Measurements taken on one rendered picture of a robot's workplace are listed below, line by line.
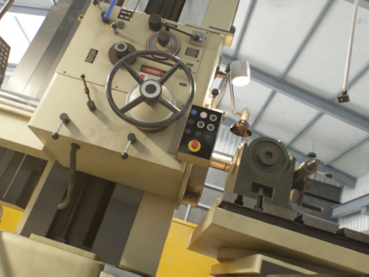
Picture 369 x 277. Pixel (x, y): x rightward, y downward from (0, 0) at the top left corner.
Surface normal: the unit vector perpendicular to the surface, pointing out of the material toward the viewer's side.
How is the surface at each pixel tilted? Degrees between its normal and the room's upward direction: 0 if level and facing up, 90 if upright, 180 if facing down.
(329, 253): 90
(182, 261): 90
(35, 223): 90
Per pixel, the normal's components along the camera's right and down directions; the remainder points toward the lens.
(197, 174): -0.15, 0.26
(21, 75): 0.04, -0.39
